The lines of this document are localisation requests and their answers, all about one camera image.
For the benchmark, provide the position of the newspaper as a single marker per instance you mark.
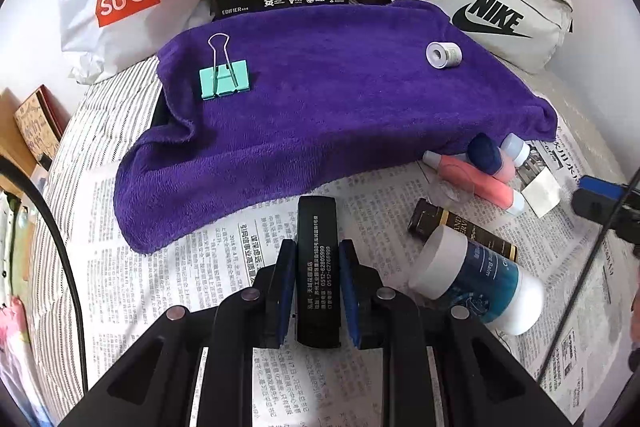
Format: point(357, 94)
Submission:
point(225, 257)

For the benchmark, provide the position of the purple towel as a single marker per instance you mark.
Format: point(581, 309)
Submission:
point(325, 97)

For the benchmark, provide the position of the striped bed sheet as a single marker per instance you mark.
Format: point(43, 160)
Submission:
point(100, 132)

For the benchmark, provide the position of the pink bottle with blue cap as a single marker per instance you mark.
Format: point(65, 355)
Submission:
point(482, 149)

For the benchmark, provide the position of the colourful printed cloth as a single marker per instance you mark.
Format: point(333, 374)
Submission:
point(15, 332)

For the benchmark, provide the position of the teal binder clip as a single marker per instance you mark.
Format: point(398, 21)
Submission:
point(225, 79)

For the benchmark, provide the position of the black rectangular bar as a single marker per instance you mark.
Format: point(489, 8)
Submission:
point(318, 257)

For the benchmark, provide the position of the blue and white bottle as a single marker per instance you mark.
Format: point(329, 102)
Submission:
point(480, 277)

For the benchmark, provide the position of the brown cardboard box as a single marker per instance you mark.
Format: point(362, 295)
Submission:
point(40, 122)

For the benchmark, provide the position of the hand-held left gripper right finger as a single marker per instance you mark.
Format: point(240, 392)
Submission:
point(350, 289)

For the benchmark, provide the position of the white tape roll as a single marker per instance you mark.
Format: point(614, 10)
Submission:
point(450, 54)

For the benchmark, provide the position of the dark brown tube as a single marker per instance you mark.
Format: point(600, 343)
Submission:
point(425, 217)

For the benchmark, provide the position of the pink tube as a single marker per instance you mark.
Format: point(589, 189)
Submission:
point(480, 186)

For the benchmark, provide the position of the wooden cabinet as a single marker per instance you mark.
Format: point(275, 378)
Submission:
point(10, 142)

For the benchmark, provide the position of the white plug charger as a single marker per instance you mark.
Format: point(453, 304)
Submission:
point(540, 196)

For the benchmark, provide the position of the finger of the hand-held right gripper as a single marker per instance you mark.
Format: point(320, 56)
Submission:
point(597, 207)
point(602, 186)

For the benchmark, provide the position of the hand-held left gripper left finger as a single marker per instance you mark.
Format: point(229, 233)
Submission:
point(286, 279)

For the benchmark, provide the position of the small bottle with white cap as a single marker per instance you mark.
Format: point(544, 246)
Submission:
point(516, 147)

